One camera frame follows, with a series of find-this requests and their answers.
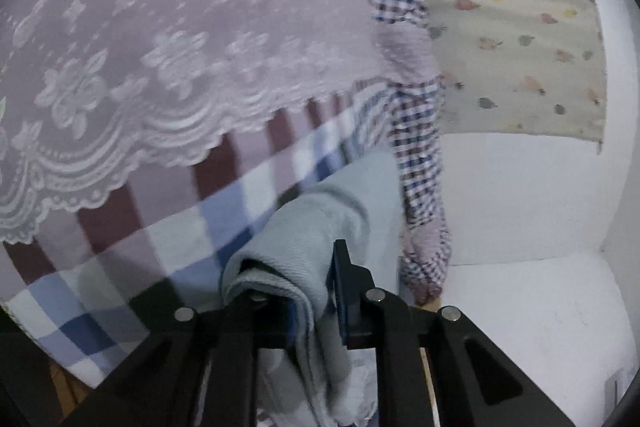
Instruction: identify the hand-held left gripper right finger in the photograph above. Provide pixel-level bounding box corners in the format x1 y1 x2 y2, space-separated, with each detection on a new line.
332 238 576 427

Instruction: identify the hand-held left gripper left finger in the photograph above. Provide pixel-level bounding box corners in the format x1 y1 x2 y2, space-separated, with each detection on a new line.
60 293 297 427

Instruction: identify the light blue garment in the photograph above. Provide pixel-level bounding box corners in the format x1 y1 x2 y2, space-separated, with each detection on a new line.
220 144 406 427

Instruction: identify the checkered duvet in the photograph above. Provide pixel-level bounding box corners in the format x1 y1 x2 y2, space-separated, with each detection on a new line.
357 0 451 305

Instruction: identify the patterned floor rug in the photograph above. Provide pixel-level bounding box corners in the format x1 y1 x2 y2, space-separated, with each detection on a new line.
410 0 608 155

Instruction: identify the checkered bed sheet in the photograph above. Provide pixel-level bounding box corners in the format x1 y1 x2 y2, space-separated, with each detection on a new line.
0 0 401 390

